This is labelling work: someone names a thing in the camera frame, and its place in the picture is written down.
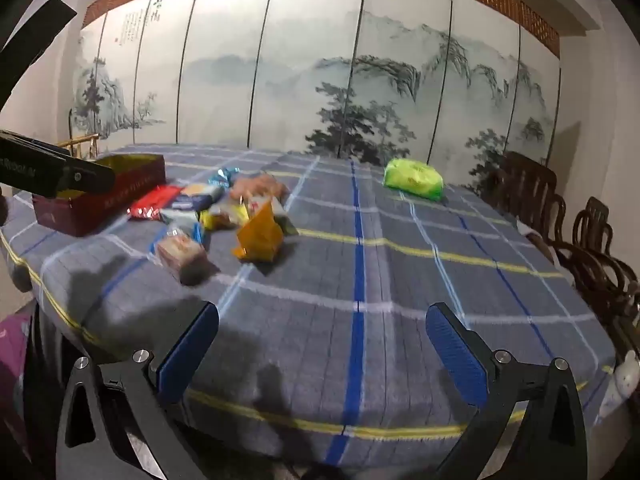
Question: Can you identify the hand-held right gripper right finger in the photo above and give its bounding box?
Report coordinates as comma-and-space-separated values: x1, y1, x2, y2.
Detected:
425, 301, 588, 480

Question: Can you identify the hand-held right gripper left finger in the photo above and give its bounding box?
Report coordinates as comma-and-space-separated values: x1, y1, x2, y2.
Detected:
55, 301, 221, 480

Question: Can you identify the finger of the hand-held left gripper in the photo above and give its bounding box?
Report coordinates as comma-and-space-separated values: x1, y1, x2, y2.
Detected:
59, 156, 117, 196

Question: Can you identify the red tin box gold interior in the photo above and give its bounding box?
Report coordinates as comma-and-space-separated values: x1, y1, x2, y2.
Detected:
31, 154, 167, 238

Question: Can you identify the red snack packet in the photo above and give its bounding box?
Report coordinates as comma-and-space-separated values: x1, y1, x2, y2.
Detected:
126, 185, 183, 222

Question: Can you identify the reddish-brown cake clear packet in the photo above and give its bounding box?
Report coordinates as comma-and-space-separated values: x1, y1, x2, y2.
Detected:
150, 224, 210, 283

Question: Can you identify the blue cracker packet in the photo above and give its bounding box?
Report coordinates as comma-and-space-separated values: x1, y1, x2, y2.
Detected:
170, 182, 226, 213

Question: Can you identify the orange snack packet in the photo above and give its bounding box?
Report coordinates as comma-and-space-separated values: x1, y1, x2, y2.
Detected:
230, 200, 286, 263

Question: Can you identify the yellow snack packet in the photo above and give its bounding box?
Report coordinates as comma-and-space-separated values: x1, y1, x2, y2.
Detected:
199, 202, 250, 232

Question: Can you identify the sausage snack packet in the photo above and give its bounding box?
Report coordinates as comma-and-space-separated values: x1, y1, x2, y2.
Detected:
229, 172, 291, 206

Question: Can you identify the light wooden stool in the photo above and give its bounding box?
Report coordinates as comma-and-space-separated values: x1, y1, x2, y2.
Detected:
59, 133, 100, 161

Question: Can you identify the blue-grey plaid tablecloth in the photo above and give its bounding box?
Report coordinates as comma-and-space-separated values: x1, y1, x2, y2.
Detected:
0, 142, 618, 466

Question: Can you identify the white figurine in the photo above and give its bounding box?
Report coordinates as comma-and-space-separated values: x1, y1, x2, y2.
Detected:
597, 350, 640, 418

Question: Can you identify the purple clothing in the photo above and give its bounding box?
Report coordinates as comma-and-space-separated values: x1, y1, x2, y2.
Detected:
0, 312, 36, 461

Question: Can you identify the green packet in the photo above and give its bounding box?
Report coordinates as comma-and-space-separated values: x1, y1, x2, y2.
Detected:
383, 158, 445, 202

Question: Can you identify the landscape painted folding screen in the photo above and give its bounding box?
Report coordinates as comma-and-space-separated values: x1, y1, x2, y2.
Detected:
70, 0, 563, 196

